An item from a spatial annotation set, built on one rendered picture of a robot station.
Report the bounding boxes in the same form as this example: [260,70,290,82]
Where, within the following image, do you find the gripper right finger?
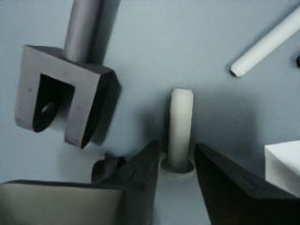
[193,142,300,225]

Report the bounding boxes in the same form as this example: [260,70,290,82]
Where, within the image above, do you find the dark grey clevis fork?
[14,0,114,149]

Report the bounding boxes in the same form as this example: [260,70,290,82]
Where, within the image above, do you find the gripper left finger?
[0,141,160,225]

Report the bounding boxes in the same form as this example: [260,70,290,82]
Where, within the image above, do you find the white divided tray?
[265,141,300,198]

